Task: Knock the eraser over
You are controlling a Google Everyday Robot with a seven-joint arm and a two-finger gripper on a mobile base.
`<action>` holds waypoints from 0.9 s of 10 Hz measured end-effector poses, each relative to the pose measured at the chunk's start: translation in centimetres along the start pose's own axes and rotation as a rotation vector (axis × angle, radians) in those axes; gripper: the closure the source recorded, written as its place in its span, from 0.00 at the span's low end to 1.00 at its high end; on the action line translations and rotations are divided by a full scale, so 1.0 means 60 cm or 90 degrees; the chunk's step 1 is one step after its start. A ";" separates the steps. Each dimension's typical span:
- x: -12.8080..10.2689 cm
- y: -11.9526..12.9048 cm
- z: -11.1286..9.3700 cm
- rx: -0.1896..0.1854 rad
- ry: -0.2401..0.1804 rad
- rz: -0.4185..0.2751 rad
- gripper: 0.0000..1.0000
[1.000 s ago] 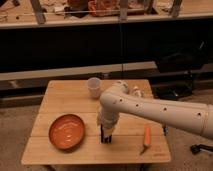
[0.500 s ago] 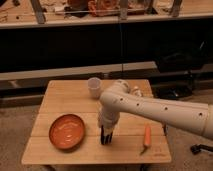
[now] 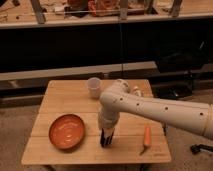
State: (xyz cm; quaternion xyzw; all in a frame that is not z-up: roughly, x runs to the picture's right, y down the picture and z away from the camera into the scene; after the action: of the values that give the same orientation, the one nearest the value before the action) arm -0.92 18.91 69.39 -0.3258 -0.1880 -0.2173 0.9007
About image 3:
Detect wooden folding table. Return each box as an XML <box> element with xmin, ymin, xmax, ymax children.
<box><xmin>22</xmin><ymin>80</ymin><xmax>171</xmax><ymax>165</ymax></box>

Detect white plastic cup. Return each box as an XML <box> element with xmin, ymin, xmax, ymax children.
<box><xmin>86</xmin><ymin>77</ymin><xmax>101</xmax><ymax>99</ymax></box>

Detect orange carrot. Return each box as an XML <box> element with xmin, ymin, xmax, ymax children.
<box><xmin>140</xmin><ymin>124</ymin><xmax>151</xmax><ymax>155</ymax></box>

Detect black white striped eraser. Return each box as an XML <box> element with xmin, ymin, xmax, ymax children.
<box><xmin>100</xmin><ymin>129</ymin><xmax>114</xmax><ymax>147</ymax></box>

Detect orange bowl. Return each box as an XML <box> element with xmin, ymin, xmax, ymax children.
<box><xmin>49</xmin><ymin>114</ymin><xmax>85</xmax><ymax>150</ymax></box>

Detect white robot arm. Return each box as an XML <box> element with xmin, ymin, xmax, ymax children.
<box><xmin>98</xmin><ymin>79</ymin><xmax>213</xmax><ymax>140</ymax></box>

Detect white plastic bottle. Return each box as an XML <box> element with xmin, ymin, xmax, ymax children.
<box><xmin>132</xmin><ymin>86</ymin><xmax>143</xmax><ymax>97</ymax></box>

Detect black chair base leg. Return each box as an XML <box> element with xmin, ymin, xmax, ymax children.
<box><xmin>190</xmin><ymin>144</ymin><xmax>213</xmax><ymax>154</ymax></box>

